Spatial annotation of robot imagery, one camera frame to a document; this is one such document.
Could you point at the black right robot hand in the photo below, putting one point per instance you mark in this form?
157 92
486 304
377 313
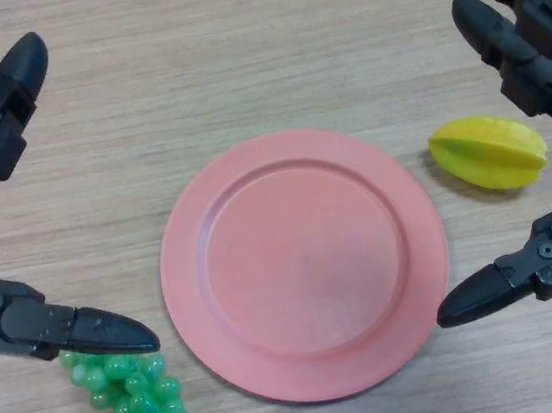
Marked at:
537 38

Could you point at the green grape bunch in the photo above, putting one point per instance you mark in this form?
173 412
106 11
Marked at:
139 404

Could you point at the pink round plate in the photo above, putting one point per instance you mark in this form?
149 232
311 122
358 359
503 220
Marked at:
303 263

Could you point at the yellow starfruit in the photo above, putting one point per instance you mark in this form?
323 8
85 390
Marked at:
491 155

